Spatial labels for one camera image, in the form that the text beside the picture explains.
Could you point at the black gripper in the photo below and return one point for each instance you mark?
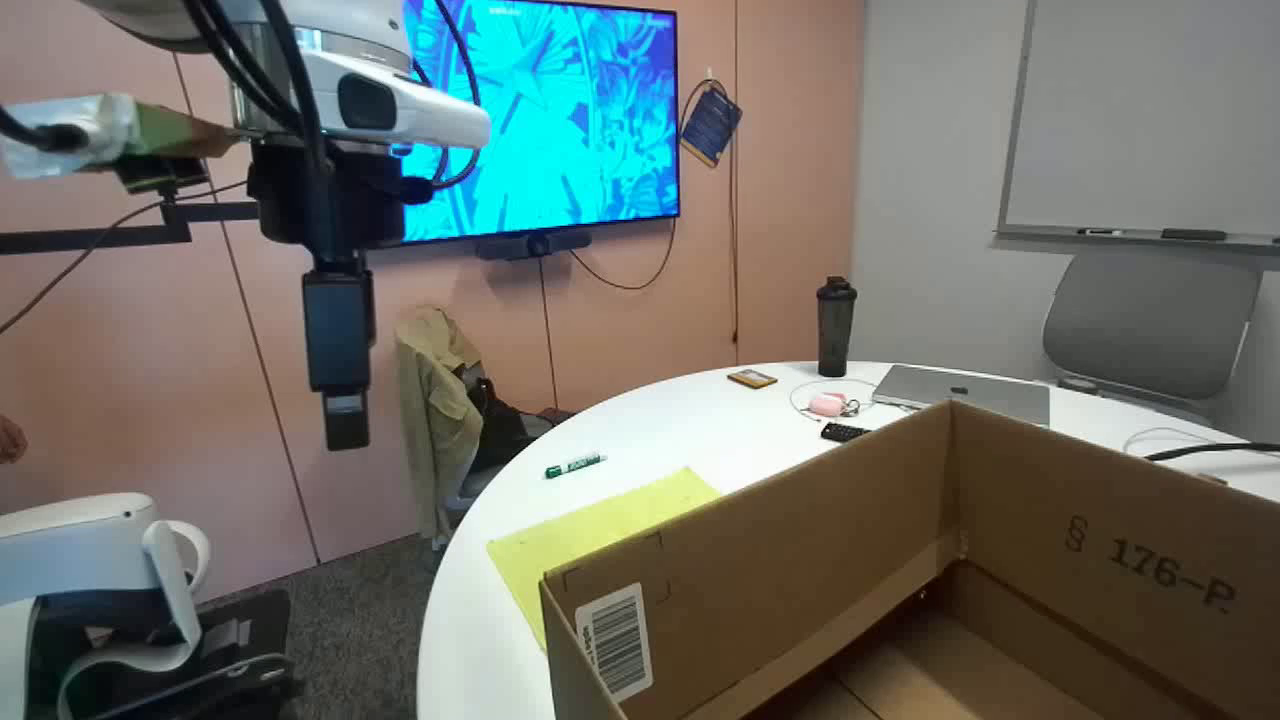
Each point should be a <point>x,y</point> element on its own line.
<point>335,202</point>

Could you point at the yellow cloth towel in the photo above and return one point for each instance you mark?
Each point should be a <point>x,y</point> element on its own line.
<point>584,532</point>

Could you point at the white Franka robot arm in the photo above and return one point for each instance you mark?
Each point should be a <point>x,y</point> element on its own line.
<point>400,100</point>

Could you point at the small brown box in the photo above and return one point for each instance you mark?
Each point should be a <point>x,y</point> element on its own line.
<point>753,379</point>

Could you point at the brown cardboard box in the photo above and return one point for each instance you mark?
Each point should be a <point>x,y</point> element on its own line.
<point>803,560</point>

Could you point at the person left hand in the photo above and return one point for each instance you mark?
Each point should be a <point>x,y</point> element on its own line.
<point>9,439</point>

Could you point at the khaki jacket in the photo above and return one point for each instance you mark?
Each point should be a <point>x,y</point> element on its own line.
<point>432,401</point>

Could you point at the black bag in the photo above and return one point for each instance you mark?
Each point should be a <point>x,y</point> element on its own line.
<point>507,423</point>

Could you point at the black webcam bar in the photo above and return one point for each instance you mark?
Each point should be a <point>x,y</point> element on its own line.
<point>532,244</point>

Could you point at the white plastic device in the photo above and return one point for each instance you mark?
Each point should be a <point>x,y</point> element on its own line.
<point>80,546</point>

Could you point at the pink small case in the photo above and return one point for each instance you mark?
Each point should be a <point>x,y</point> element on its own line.
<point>831,401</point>

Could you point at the small black flat device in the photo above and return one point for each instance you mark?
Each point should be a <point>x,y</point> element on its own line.
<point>841,428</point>

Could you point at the black drink bottle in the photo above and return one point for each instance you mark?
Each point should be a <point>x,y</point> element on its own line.
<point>836,326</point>

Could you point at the silver laptop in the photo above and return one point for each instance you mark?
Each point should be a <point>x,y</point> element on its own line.
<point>960,388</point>

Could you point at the grey office chair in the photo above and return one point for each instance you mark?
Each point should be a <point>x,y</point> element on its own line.
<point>1146,321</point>

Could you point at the whiteboard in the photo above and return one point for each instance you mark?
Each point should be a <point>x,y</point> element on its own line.
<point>1146,120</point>

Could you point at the black camera boom bar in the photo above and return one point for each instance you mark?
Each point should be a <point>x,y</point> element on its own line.
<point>95,239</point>

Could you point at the wall mounted TV screen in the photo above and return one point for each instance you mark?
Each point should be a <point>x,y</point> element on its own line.
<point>573,120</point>

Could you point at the dark blue wall panel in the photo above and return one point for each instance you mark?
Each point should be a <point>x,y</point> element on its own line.
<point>715,120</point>

